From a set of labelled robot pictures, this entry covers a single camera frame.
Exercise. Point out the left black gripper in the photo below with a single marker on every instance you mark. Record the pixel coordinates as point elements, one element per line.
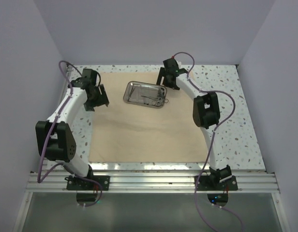
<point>102,99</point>

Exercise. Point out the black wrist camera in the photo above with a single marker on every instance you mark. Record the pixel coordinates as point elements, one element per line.
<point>92,75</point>
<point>172,67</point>

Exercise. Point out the steel instrument tray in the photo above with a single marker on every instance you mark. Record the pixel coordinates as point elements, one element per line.
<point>146,89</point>

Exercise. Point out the steel tweezers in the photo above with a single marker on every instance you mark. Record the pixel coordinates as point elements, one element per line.
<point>136,93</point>
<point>130,92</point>

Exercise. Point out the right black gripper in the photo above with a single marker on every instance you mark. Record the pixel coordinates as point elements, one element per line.
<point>171,85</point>

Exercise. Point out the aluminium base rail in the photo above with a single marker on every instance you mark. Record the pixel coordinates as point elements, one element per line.
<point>157,182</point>

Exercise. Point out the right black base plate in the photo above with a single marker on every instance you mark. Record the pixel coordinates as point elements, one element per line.
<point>206,183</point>

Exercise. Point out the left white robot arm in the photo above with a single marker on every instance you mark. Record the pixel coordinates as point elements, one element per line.
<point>56,143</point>

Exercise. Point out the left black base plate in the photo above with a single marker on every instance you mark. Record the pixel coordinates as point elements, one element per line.
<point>79,184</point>

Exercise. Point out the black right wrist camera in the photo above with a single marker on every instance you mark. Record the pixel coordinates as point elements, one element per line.
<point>172,67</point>

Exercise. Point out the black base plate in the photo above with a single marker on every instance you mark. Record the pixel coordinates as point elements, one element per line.
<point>206,183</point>
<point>79,184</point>

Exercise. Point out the steel forceps with rings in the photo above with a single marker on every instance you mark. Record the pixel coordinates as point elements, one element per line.
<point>148,100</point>

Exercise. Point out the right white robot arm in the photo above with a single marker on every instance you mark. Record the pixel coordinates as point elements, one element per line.
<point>206,116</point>

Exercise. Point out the steel surgical scissors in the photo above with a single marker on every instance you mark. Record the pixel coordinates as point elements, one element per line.
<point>160,101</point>

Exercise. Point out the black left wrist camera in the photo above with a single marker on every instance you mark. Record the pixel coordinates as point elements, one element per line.
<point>92,75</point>

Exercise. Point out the beige surgical cloth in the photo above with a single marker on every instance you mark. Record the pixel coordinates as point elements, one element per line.
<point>125,132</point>

